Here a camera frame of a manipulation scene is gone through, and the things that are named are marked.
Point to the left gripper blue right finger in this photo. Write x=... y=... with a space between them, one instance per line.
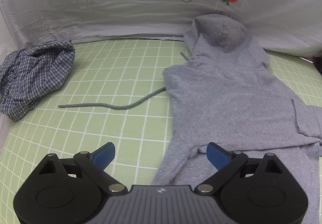
x=225 y=160

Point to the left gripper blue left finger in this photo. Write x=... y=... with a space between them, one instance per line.
x=99 y=158

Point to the grey zip hoodie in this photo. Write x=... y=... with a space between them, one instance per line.
x=225 y=94

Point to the green grid mat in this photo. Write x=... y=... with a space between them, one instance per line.
x=118 y=72

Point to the blue checked shirt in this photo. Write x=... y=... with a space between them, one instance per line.
x=31 y=73

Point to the white printed carrot sheet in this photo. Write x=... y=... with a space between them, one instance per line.
x=290 y=26

